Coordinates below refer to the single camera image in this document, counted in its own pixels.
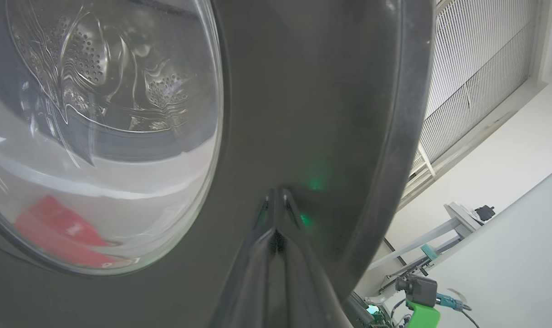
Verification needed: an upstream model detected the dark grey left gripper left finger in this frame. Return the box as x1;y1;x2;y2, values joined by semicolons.
211;189;277;328

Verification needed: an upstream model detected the teal camera cable connector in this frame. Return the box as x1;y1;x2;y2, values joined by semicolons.
435;294;473;313

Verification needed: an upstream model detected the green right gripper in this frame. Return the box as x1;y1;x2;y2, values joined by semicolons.
405;298;442;328

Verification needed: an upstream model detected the small black device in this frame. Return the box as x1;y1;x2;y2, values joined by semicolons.
474;205;496;222

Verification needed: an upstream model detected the stainless steel washer drum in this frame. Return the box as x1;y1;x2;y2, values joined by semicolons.
7;0;213;135

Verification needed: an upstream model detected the dark grey glass washer door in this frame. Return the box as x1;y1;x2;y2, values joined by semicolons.
0;0;436;328

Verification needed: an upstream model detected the red garment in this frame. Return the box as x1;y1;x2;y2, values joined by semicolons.
14;195;135;269

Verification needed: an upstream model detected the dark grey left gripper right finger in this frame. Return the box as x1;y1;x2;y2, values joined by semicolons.
278;188;352;328

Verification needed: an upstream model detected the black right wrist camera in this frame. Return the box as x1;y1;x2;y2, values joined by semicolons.
395;274;439;308

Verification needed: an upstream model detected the slatted window grille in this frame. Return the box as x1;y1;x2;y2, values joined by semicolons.
397;0;543;210

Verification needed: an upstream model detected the grey robot body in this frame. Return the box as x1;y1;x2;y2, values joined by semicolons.
347;294;397;328

